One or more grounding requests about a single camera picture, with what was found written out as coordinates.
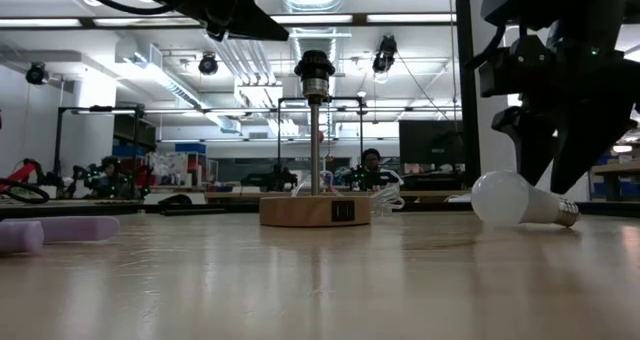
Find wooden shelf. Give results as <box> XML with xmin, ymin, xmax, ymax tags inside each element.
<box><xmin>592</xmin><ymin>159</ymin><xmax>640</xmax><ymax>201</ymax></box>

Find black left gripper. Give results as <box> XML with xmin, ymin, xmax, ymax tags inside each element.
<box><xmin>119</xmin><ymin>0</ymin><xmax>291</xmax><ymax>42</ymax></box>

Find black ceiling camera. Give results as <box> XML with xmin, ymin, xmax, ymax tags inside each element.
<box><xmin>25</xmin><ymin>62</ymin><xmax>50</xmax><ymax>86</ymax></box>
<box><xmin>372</xmin><ymin>34</ymin><xmax>399</xmax><ymax>75</ymax></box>
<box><xmin>198</xmin><ymin>53</ymin><xmax>220</xmax><ymax>76</ymax></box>

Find purple handled pliers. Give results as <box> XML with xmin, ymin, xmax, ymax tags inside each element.
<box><xmin>0</xmin><ymin>215</ymin><xmax>121</xmax><ymax>255</ymax></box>

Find person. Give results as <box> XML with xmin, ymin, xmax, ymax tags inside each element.
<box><xmin>97</xmin><ymin>154</ymin><xmax>126</xmax><ymax>199</ymax></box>
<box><xmin>357</xmin><ymin>148</ymin><xmax>401</xmax><ymax>189</ymax></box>

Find black background rig frame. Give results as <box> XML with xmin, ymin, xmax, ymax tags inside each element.
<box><xmin>276</xmin><ymin>95</ymin><xmax>365</xmax><ymax>181</ymax></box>
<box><xmin>54</xmin><ymin>104</ymin><xmax>147</xmax><ymax>181</ymax></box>

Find white light bulb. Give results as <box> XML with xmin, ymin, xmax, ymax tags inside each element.
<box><xmin>470</xmin><ymin>169</ymin><xmax>581</xmax><ymax>229</ymax></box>

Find black monitor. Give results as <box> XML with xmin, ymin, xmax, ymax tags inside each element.
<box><xmin>398</xmin><ymin>119</ymin><xmax>464</xmax><ymax>167</ymax></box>

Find round wooden lamp base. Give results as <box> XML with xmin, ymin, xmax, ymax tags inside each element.
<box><xmin>258</xmin><ymin>49</ymin><xmax>372</xmax><ymax>229</ymax></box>

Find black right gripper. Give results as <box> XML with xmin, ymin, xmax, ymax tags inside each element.
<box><xmin>479</xmin><ymin>9</ymin><xmax>640</xmax><ymax>195</ymax></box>

